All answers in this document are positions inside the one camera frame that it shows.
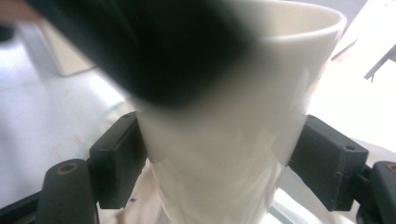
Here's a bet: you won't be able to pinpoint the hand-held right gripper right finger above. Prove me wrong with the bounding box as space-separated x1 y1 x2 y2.
287 114 370 213

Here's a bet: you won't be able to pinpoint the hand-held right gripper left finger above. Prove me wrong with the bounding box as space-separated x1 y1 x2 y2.
89 111 148 210

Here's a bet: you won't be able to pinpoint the white plastic bin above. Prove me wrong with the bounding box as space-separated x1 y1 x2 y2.
17 18 96 77

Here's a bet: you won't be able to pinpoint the white cup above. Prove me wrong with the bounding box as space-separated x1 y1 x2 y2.
133 0 348 166

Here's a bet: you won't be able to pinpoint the white tote bag coloured patches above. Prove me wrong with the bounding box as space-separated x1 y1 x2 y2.
98 55 396 224

